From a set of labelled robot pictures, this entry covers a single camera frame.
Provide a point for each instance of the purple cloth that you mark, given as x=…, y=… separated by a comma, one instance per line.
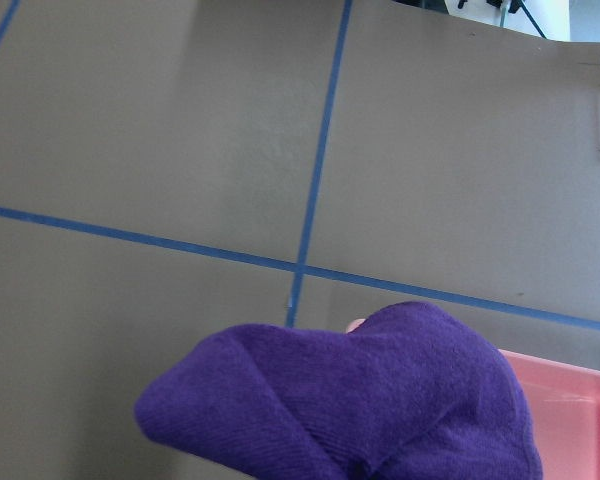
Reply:
x=410, y=393

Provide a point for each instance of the pink plastic bin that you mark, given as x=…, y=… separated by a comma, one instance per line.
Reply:
x=564, y=401

